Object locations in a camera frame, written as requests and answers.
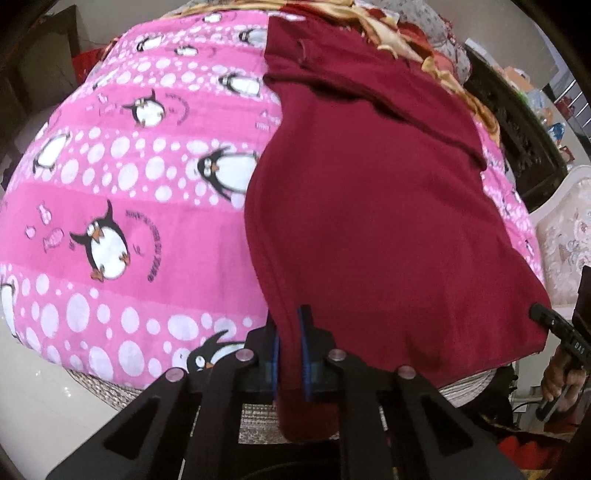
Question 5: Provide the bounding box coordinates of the yellow and red patterned blanket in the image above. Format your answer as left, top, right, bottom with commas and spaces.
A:
182, 0, 502, 139

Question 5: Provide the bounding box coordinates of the pink penguin print blanket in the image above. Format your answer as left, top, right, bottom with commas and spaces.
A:
0, 9, 550, 388

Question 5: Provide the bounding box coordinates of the white floral upholstered chair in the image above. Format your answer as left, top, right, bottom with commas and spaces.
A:
529, 166, 591, 305

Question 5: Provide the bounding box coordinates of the dark wooden table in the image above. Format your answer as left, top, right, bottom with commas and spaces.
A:
9, 4, 81, 139

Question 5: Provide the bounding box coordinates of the red cloth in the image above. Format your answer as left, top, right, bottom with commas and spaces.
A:
496, 431, 580, 480

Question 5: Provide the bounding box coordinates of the person's right hand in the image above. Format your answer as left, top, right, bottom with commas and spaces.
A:
540, 345, 590, 417

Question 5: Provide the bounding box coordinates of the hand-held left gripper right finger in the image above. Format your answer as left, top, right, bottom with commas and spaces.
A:
295, 304, 527, 480

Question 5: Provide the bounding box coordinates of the red plastic tub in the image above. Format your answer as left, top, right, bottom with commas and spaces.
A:
71, 48, 109, 86

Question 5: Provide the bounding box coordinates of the maroon garment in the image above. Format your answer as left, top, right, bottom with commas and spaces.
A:
242, 16, 552, 444

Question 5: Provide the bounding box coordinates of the dark carved wooden headboard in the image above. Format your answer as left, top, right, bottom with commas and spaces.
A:
464, 39, 568, 213

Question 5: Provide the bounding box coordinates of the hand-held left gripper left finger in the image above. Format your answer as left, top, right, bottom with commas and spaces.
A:
46, 320, 282, 480

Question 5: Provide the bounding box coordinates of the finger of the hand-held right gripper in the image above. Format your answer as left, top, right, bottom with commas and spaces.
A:
529, 302, 574, 345

